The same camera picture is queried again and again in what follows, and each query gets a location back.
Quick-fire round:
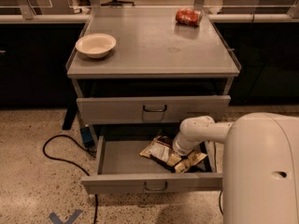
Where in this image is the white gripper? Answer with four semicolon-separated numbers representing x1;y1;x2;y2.
166;133;196;167

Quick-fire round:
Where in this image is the brown chip bag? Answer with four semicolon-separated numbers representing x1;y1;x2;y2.
139;135;207;173

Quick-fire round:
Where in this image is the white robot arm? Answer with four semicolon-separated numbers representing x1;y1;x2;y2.
173;112;299;224

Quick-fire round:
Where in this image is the grey open middle drawer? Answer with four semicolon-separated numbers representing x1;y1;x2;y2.
81;135;222;194

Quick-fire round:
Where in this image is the grey upper drawer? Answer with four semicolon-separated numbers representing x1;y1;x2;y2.
77;95;231;124

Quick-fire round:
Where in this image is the grey drawer cabinet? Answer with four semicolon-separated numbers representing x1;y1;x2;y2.
67;7;239;138

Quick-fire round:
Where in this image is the red snack bag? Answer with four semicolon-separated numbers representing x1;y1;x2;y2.
176;7;202;27

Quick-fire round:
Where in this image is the blue power box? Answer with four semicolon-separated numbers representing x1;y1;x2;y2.
80;127;94;148

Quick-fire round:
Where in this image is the white bowl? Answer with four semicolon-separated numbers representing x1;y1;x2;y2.
75;34;116;59

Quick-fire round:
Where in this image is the black cable right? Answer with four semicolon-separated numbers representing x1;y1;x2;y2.
218;189;224;217

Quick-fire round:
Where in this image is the black cable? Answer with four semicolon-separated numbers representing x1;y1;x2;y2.
42;134;99;224
218;189;224;217

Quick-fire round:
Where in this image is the black cable left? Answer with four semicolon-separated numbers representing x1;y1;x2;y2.
42;134;99;224

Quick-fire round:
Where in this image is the dark counter with rail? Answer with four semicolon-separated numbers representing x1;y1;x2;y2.
0;21;299;108

